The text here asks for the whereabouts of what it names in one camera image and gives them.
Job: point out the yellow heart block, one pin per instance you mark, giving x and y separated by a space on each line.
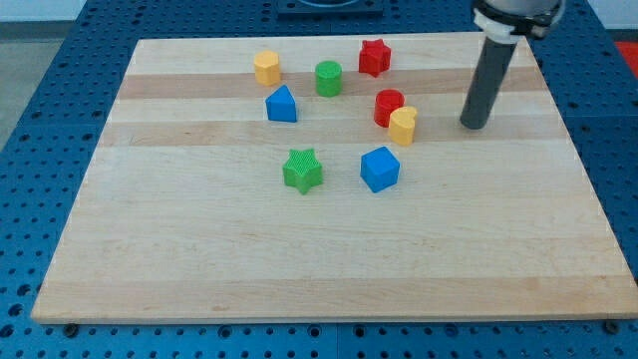
402 125

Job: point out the wooden board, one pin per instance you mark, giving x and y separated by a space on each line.
183 215

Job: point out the green star block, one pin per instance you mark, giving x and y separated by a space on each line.
302 170

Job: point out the blue cube block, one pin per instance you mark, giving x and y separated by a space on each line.
379 169

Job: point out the blue triangle block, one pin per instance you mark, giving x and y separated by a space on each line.
281 106

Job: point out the red cylinder block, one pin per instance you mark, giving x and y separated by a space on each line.
386 102

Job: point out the green cylinder block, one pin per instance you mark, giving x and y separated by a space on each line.
328 78

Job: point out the yellow hexagon block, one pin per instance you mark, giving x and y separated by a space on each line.
267 68

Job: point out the red star block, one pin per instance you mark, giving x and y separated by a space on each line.
374 57

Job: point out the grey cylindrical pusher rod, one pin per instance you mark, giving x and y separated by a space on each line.
493 63

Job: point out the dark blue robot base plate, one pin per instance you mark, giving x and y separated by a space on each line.
304 8

